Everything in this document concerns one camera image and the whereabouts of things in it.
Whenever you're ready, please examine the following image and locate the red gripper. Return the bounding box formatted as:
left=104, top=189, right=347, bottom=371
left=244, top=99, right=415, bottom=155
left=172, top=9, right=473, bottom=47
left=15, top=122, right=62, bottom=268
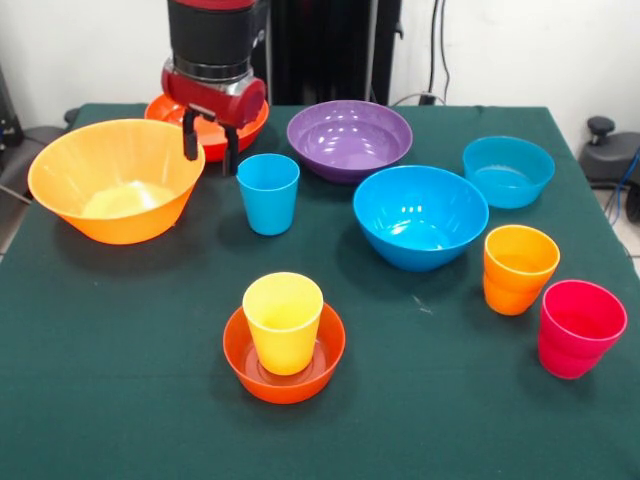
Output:
left=160, top=57, right=268, bottom=178

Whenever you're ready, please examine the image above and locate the large orange bowl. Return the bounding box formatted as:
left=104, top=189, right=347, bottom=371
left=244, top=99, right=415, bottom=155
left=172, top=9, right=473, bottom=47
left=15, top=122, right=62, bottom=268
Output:
left=27, top=118, right=207, bottom=246

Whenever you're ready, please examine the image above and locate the yellow cup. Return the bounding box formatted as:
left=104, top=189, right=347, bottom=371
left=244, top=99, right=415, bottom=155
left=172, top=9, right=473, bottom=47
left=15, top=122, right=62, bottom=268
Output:
left=242, top=271, right=325, bottom=377

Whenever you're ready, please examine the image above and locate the large blue bowl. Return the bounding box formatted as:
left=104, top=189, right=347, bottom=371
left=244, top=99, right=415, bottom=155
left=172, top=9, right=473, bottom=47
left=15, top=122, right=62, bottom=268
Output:
left=352, top=164, right=490, bottom=273

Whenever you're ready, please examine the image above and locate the small red bowl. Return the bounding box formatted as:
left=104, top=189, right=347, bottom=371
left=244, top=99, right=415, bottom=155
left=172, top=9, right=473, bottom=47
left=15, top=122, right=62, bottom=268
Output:
left=222, top=302, right=347, bottom=405

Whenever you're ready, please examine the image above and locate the black computer tower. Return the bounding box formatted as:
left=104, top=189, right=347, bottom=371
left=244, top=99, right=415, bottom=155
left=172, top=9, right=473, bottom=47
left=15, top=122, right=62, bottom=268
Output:
left=0, top=64, right=24, bottom=149

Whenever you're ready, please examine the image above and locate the large red bowl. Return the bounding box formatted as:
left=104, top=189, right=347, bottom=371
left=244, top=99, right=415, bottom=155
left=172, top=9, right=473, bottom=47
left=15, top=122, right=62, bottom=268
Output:
left=144, top=92, right=271, bottom=163

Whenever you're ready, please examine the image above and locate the blue cup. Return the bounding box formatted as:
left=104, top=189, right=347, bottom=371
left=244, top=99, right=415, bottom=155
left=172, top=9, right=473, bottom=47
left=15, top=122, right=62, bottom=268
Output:
left=235, top=152, right=301, bottom=237

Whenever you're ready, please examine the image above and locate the purple bowl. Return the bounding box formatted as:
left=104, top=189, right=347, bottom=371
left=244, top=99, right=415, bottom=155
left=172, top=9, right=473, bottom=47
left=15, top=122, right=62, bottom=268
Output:
left=286, top=99, right=414, bottom=184

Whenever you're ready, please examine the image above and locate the grey black floor base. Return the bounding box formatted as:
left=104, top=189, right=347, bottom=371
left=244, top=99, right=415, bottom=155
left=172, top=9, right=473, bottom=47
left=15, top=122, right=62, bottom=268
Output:
left=578, top=116, right=640, bottom=224
left=0, top=107, right=81, bottom=201

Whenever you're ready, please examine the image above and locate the small blue bowl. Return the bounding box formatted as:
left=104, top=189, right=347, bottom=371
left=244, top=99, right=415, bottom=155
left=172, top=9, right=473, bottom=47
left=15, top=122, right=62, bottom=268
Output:
left=461, top=135, right=556, bottom=210

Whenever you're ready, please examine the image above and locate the dark green tablecloth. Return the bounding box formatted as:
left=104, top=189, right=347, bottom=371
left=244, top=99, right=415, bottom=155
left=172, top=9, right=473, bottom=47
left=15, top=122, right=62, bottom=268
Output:
left=0, top=102, right=640, bottom=480

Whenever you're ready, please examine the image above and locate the orange cup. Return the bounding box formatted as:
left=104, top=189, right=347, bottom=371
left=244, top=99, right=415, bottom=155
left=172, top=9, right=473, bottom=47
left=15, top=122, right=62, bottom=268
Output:
left=482, top=224, right=562, bottom=317

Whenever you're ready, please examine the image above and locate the pink cup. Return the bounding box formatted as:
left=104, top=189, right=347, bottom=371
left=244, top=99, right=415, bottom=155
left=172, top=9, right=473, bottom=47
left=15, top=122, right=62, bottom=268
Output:
left=537, top=279, right=629, bottom=381

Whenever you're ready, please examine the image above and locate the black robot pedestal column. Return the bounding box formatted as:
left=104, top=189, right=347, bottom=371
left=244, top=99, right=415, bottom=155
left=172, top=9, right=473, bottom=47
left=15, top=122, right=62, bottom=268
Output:
left=247, top=0, right=404, bottom=106

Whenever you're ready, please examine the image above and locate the black wall cable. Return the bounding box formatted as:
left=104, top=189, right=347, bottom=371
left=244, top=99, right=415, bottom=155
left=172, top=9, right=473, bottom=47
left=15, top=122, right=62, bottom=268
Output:
left=389, top=0, right=454, bottom=107

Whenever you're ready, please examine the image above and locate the blue cable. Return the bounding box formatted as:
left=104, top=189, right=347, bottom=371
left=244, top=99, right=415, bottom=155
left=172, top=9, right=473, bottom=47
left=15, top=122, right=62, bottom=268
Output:
left=604, top=149, right=640, bottom=221

